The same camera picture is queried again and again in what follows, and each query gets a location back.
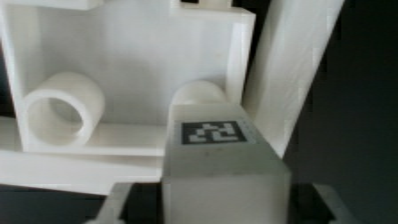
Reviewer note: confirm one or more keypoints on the white U-shaped fence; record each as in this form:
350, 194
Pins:
289, 35

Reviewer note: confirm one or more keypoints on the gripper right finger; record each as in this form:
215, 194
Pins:
321, 208

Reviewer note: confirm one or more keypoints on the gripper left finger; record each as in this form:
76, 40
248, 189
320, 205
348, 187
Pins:
110, 211

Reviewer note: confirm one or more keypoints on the white chair leg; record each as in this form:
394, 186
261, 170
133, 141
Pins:
225, 178

